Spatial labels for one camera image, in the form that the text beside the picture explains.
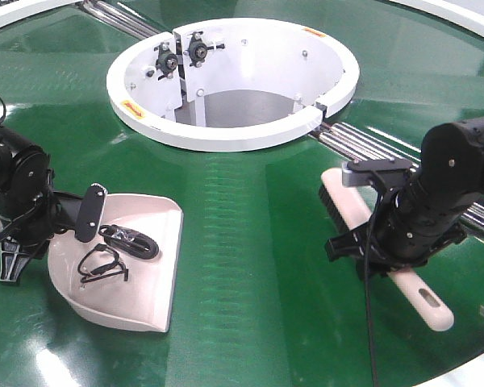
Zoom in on steel rollers top left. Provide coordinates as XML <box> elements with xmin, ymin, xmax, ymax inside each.
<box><xmin>80</xmin><ymin>1</ymin><xmax>161</xmax><ymax>40</ymax></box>

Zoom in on black bearing mount left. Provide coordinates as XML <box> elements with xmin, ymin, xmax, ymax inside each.
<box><xmin>154</xmin><ymin>42</ymin><xmax>178</xmax><ymax>80</ymax></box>

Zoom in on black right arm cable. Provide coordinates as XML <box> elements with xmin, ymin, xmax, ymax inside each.
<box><xmin>361</xmin><ymin>189</ymin><xmax>388</xmax><ymax>387</ymax></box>

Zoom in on orange warning sticker front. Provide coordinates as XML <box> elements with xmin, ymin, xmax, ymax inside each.
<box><xmin>121</xmin><ymin>100</ymin><xmax>146</xmax><ymax>119</ymax></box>

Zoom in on orange warning sticker back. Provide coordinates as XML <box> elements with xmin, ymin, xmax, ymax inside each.
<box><xmin>302</xmin><ymin>27</ymin><xmax>327</xmax><ymax>38</ymax></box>

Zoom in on orange warning sticker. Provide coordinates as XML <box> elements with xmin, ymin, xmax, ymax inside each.
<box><xmin>121</xmin><ymin>100</ymin><xmax>146</xmax><ymax>119</ymax></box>
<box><xmin>302</xmin><ymin>27</ymin><xmax>327</xmax><ymax>38</ymax></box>

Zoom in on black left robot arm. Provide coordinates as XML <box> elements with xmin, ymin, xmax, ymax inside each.
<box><xmin>0</xmin><ymin>124</ymin><xmax>82</xmax><ymax>285</ymax></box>

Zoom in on steel rollers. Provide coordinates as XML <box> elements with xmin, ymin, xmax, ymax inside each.
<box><xmin>80</xmin><ymin>1</ymin><xmax>161</xmax><ymax>40</ymax></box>
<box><xmin>309</xmin><ymin>122</ymin><xmax>484</xmax><ymax>239</ymax></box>

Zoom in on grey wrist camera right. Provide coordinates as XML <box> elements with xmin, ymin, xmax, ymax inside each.
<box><xmin>340</xmin><ymin>157</ymin><xmax>413</xmax><ymax>189</ymax></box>

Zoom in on black bearing mount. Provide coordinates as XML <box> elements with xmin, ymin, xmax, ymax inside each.
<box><xmin>185</xmin><ymin>31</ymin><xmax>226</xmax><ymax>68</ymax></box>
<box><xmin>154</xmin><ymin>42</ymin><xmax>178</xmax><ymax>80</ymax></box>

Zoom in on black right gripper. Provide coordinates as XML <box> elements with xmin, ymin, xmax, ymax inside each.
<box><xmin>325</xmin><ymin>158</ymin><xmax>474</xmax><ymax>267</ymax></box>

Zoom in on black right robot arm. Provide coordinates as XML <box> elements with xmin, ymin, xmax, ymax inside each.
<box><xmin>325</xmin><ymin>117</ymin><xmax>484</xmax><ymax>271</ymax></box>

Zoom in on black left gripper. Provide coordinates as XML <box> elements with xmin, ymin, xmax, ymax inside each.
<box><xmin>0</xmin><ymin>190</ymin><xmax>83</xmax><ymax>285</ymax></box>

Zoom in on white outer rim right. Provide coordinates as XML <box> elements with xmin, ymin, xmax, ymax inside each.
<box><xmin>392</xmin><ymin>0</ymin><xmax>484</xmax><ymax>38</ymax></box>

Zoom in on pink plastic dustpan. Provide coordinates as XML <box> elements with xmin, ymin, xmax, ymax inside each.
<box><xmin>48</xmin><ymin>193</ymin><xmax>183</xmax><ymax>332</ymax></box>

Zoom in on white rim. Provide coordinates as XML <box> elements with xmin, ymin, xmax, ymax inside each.
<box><xmin>0</xmin><ymin>0</ymin><xmax>77</xmax><ymax>28</ymax></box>
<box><xmin>392</xmin><ymin>0</ymin><xmax>484</xmax><ymax>38</ymax></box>

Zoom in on black bearing mount right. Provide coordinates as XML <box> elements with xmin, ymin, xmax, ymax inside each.
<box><xmin>185</xmin><ymin>31</ymin><xmax>226</xmax><ymax>68</ymax></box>

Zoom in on steel rollers right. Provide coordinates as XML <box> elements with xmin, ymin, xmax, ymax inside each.
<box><xmin>309</xmin><ymin>122</ymin><xmax>484</xmax><ymax>239</ymax></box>

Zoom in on white central ring housing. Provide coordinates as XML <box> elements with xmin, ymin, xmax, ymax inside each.
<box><xmin>106</xmin><ymin>18</ymin><xmax>360</xmax><ymax>152</ymax></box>

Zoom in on pink hand brush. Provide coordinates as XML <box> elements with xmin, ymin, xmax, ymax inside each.
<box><xmin>321</xmin><ymin>168</ymin><xmax>454</xmax><ymax>331</ymax></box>

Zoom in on black left wrist camera plate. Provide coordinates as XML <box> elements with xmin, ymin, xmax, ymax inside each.
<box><xmin>74</xmin><ymin>183</ymin><xmax>107</xmax><ymax>243</ymax></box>

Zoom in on white outer rim left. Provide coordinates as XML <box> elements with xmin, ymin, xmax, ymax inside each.
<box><xmin>0</xmin><ymin>0</ymin><xmax>77</xmax><ymax>28</ymax></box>

